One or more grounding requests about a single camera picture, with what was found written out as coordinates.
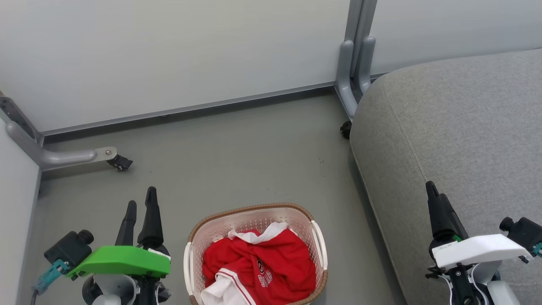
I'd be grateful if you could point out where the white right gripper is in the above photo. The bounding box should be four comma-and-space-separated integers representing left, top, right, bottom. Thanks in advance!
425, 181, 533, 270

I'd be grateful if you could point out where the red basketball jersey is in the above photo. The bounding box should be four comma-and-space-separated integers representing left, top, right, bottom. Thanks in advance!
202, 228, 318, 305

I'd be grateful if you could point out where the white perforated laundry basket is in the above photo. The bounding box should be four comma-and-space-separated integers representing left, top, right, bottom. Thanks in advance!
183, 203, 329, 305

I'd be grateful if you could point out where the grey metal partition leg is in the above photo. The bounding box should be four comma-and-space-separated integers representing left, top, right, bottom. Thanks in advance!
0, 94, 118, 171

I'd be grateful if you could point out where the grey fabric sofa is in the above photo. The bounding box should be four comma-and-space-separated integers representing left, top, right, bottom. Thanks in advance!
350, 48, 542, 305

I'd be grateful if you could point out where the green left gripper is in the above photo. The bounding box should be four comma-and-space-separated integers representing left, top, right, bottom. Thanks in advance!
66, 186, 171, 280

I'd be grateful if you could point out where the teal camera cable plug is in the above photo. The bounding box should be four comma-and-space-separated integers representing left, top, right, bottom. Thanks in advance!
34, 259, 69, 296

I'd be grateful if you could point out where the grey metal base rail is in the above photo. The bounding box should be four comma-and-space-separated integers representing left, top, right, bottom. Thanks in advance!
41, 82, 339, 137

